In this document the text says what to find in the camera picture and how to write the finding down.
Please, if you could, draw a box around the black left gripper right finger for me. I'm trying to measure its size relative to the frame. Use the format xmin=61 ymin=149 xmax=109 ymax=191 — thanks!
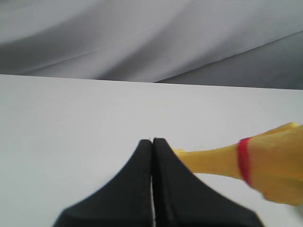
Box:
xmin=152 ymin=138 xmax=263 ymax=227

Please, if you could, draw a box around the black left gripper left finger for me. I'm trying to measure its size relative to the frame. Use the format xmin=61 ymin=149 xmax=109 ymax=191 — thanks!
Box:
xmin=54 ymin=140 xmax=153 ymax=227

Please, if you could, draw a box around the yellow rubber chicken toy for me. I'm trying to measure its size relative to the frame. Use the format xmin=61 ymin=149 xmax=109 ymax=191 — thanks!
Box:
xmin=174 ymin=122 xmax=303 ymax=206

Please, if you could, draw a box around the grey backdrop cloth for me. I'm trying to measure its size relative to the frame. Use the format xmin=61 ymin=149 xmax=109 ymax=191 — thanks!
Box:
xmin=0 ymin=0 xmax=303 ymax=89

